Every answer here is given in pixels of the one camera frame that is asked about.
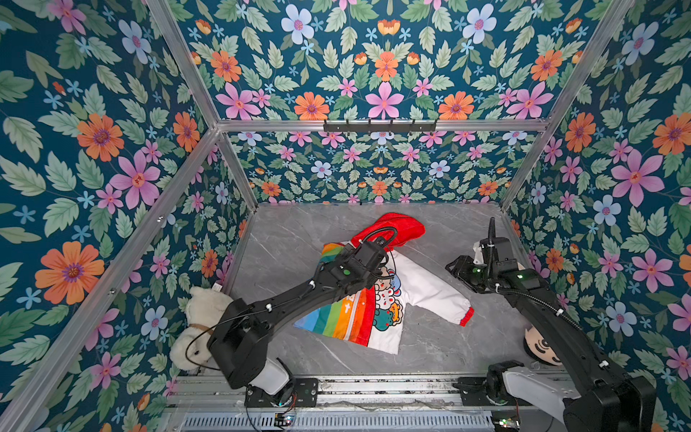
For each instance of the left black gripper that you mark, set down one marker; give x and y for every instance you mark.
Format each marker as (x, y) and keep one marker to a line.
(372, 275)

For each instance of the black coat hook rail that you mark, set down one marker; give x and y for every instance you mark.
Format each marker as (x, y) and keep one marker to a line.
(394, 126)

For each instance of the white plush bear toy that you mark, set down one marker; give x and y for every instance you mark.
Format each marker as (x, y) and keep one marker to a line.
(203, 311)

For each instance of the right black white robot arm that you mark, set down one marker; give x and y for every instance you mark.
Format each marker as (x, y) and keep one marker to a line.
(599, 395)

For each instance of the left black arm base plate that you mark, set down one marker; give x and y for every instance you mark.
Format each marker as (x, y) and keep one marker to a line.
(298, 393)

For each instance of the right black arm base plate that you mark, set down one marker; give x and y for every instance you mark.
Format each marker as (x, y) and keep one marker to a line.
(469, 391)

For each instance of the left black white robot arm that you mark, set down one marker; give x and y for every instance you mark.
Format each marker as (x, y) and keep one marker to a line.
(239, 342)

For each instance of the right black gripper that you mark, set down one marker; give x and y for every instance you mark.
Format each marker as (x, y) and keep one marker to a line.
(491, 259)

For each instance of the rainbow white red-hooded kids jacket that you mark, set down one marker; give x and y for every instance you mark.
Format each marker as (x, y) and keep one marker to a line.
(374, 317)

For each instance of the white ventilation grille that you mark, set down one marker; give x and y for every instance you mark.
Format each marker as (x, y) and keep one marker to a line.
(342, 421)

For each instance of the aluminium front mounting rail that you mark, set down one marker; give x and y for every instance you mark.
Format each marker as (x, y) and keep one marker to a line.
(374, 391)

